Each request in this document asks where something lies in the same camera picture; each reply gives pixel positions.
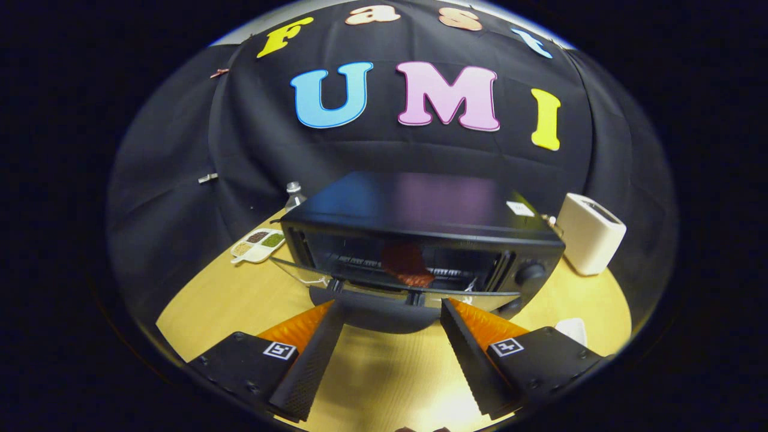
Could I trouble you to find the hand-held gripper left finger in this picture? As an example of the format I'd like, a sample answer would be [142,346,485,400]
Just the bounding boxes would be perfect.
[187,299,347,422]

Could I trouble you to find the white divided spice dish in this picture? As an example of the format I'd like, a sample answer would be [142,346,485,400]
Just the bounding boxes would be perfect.
[230,229,286,265]

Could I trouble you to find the black backdrop cloth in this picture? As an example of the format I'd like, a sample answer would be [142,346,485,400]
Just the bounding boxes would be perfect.
[107,0,679,325]

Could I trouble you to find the white toaster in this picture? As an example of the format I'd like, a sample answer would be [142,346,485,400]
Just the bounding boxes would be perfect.
[556,193,627,277]

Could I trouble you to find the reddish brown meat piece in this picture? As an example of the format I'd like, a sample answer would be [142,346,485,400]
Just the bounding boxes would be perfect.
[381,242,436,287]

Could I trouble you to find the black toaster oven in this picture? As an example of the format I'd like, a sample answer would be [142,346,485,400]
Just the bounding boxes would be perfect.
[270,171,566,335]

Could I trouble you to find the clear plastic bottle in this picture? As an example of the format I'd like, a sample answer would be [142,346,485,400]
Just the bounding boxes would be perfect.
[284,181,307,212]

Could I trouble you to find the white ribbed tray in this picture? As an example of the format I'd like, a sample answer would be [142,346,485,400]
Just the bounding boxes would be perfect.
[555,317,587,347]

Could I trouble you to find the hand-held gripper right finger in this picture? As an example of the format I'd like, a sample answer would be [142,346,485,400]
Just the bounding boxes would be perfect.
[440,297,604,421]

